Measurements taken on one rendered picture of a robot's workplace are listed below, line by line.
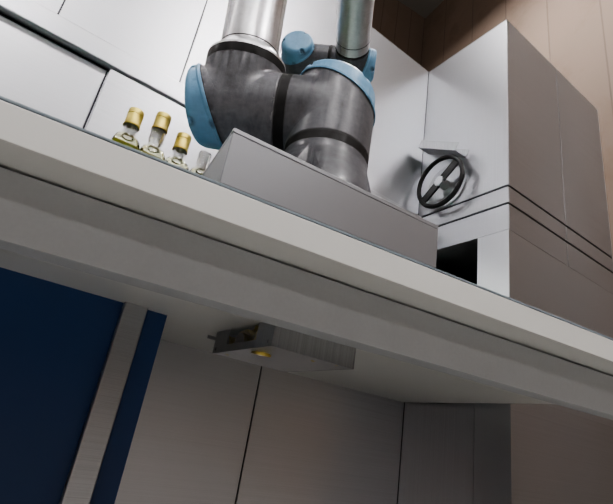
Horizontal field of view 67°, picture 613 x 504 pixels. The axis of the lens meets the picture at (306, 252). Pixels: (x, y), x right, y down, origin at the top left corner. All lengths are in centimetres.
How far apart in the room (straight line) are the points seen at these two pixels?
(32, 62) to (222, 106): 74
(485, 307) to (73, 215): 45
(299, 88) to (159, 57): 84
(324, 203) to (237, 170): 10
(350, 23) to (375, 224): 61
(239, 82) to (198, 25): 92
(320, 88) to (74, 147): 34
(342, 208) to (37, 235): 28
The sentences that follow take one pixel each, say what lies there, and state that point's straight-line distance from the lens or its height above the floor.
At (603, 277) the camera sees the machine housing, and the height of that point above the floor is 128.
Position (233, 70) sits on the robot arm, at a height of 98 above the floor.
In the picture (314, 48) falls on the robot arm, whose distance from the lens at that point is 115.
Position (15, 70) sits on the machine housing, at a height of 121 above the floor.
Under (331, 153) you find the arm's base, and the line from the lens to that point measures 57.
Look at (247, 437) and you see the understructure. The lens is 127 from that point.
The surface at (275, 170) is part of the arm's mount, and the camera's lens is 47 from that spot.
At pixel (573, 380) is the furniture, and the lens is 79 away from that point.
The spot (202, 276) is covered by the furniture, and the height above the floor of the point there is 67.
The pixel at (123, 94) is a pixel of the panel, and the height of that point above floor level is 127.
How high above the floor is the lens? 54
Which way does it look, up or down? 22 degrees up
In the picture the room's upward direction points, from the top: 10 degrees clockwise
